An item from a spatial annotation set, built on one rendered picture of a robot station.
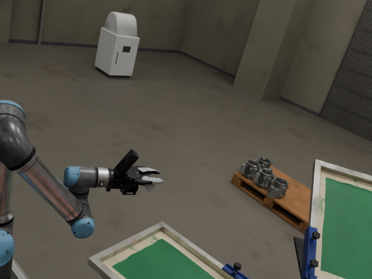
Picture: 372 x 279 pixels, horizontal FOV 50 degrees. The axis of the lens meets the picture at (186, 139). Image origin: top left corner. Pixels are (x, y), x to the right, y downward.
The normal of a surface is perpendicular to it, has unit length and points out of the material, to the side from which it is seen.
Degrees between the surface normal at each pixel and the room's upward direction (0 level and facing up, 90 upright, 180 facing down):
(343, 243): 32
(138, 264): 0
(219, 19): 90
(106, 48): 90
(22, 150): 60
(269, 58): 90
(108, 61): 90
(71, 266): 0
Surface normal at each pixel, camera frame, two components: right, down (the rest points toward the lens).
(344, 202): 0.14, -0.57
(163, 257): 0.26, -0.89
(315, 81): -0.67, 0.11
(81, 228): 0.36, 0.45
